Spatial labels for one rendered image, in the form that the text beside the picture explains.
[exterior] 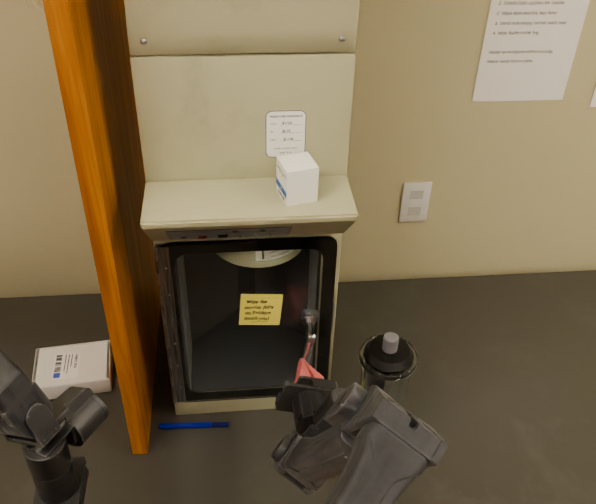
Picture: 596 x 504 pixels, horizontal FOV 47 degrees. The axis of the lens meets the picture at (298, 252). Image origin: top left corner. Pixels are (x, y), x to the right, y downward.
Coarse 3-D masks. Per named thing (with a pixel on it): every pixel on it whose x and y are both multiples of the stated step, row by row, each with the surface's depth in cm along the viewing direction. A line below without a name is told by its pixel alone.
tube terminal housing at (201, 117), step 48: (144, 96) 100; (192, 96) 101; (240, 96) 101; (288, 96) 102; (336, 96) 103; (144, 144) 105; (192, 144) 105; (240, 144) 106; (336, 144) 108; (192, 240) 116; (336, 240) 120; (336, 288) 126
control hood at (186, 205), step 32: (160, 192) 106; (192, 192) 106; (224, 192) 106; (256, 192) 107; (320, 192) 107; (160, 224) 100; (192, 224) 101; (224, 224) 101; (256, 224) 102; (288, 224) 103; (320, 224) 105
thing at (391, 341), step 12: (384, 336) 125; (396, 336) 125; (372, 348) 127; (384, 348) 126; (396, 348) 125; (408, 348) 127; (372, 360) 125; (384, 360) 124; (396, 360) 124; (408, 360) 125
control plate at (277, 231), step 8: (168, 232) 104; (176, 232) 105; (184, 232) 105; (192, 232) 105; (200, 232) 106; (208, 232) 106; (216, 232) 107; (224, 232) 107; (232, 232) 108; (240, 232) 108; (248, 232) 108; (256, 232) 109; (264, 232) 109; (272, 232) 110; (280, 232) 110; (288, 232) 111
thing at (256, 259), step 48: (240, 240) 117; (288, 240) 117; (192, 288) 122; (240, 288) 123; (288, 288) 124; (192, 336) 129; (240, 336) 130; (288, 336) 131; (192, 384) 137; (240, 384) 138
